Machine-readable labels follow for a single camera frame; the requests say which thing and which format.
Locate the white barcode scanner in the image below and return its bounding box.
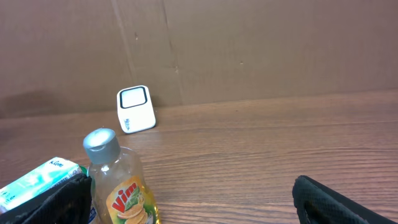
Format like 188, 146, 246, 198
116, 85, 156, 134

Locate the yellow dish soap bottle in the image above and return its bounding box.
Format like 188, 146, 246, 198
83, 128, 161, 224

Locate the teal tissue pack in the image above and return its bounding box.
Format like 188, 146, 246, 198
1, 157, 86, 216

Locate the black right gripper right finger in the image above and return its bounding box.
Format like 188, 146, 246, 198
292, 175, 396, 224

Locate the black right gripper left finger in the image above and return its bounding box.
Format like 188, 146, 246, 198
1, 174, 92, 224

